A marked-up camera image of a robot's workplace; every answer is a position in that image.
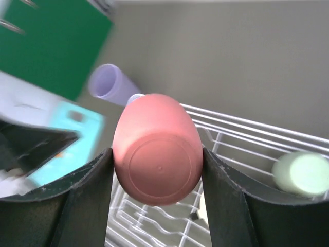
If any white wire dish rack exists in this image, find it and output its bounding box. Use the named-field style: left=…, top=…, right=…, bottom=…
left=105, top=105, right=328, bottom=246

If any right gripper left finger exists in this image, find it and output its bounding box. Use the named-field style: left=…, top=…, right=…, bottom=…
left=1, top=149, right=114, bottom=246

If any purple cup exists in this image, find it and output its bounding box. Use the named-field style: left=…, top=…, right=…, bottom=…
left=88, top=64, right=141, bottom=106

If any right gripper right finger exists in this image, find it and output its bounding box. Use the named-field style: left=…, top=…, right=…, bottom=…
left=202, top=148, right=328, bottom=247

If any teal cutting board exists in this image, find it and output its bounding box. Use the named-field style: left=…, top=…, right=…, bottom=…
left=28, top=101, right=104, bottom=187

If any green cup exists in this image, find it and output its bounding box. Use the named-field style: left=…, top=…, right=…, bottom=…
left=271, top=152, right=328, bottom=198

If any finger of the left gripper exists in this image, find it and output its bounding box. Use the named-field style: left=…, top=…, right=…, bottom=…
left=1, top=120, right=79, bottom=175

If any green ring binder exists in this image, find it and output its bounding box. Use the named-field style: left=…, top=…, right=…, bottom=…
left=1, top=0, right=115, bottom=101

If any red cup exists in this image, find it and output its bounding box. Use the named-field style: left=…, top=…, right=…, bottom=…
left=113, top=94, right=203, bottom=206

